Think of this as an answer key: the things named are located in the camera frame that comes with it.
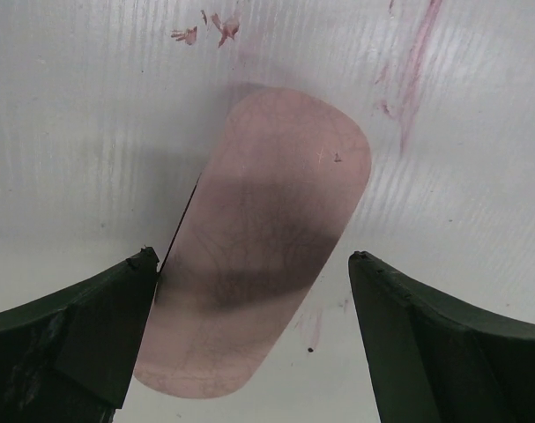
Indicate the pink glasses case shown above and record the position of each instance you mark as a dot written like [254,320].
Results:
[274,199]

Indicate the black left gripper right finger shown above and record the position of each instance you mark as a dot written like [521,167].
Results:
[435,358]

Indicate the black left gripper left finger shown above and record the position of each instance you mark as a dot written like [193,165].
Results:
[69,356]

